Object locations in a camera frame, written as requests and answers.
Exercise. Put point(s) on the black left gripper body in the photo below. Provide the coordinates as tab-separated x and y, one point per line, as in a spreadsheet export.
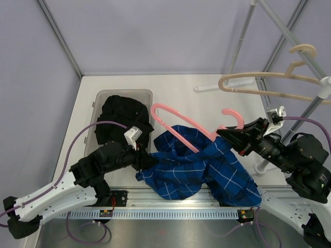
131	157

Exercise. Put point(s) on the slotted cable duct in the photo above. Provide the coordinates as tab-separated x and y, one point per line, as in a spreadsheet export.
145	214

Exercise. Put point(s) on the metal clothes rack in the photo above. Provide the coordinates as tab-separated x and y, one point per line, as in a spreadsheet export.
287	49

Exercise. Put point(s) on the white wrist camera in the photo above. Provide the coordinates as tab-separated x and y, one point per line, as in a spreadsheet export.
131	136
275	117

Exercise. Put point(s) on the pink plastic hanger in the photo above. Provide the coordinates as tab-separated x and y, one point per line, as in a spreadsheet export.
210	135

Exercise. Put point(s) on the blue plaid shirt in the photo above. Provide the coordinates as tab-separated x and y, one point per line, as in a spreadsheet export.
181	173

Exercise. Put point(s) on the clear plastic bin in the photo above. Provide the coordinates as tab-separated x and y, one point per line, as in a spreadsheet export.
143	95

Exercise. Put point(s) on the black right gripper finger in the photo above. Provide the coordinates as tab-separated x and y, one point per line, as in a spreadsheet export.
240	140
256	127

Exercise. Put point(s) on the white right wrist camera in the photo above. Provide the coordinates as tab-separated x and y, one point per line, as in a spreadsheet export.
275	117

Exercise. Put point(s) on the beige wooden hanger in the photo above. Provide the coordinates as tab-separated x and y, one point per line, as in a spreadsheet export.
282	84

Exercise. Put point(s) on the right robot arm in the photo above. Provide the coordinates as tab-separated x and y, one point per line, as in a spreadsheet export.
303	159

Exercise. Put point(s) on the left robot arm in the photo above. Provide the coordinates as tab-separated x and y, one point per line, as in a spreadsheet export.
83	185

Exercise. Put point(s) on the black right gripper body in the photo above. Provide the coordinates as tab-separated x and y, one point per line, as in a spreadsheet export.
269	148

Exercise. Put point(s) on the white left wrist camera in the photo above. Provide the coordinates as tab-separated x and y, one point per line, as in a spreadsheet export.
131	136

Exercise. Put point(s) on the black shirt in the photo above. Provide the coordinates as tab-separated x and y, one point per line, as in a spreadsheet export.
125	111

